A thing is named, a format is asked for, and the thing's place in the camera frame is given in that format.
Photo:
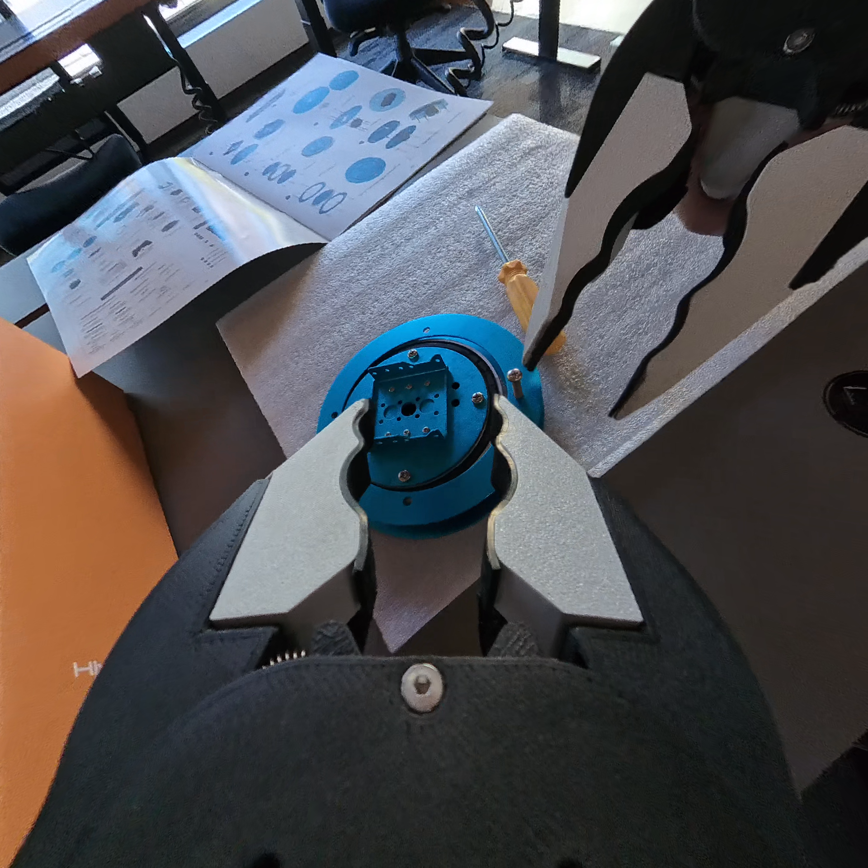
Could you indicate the orange kit box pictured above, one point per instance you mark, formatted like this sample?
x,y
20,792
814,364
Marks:
x,y
68,508

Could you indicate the person's dark trousers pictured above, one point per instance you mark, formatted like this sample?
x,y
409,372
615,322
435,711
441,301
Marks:
x,y
837,814

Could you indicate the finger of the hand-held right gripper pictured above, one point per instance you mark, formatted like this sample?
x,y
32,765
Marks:
x,y
624,169
780,237

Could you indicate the black round desk grommet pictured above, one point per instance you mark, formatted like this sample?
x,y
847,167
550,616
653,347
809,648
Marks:
x,y
851,403

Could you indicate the open instruction booklet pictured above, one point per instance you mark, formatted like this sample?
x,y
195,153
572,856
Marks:
x,y
203,224

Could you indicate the black saddle stool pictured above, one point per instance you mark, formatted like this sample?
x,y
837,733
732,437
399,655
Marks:
x,y
386,20
61,196

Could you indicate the white foam sheet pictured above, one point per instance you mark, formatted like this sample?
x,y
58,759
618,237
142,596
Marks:
x,y
407,285

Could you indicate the blue round metal base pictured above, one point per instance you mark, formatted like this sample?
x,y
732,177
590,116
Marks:
x,y
434,515

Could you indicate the person's right hand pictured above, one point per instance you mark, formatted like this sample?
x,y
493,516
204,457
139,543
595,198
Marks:
x,y
705,213

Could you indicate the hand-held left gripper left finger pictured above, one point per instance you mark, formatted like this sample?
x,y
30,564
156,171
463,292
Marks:
x,y
285,542

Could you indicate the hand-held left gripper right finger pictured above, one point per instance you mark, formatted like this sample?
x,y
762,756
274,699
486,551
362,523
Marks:
x,y
563,542

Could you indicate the small metal screw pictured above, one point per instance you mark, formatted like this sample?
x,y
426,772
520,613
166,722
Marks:
x,y
517,383

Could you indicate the wooden-edged standing desk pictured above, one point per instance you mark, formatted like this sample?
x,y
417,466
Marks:
x,y
68,34
549,41

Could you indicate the grey desk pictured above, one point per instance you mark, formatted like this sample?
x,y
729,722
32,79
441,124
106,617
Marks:
x,y
746,542

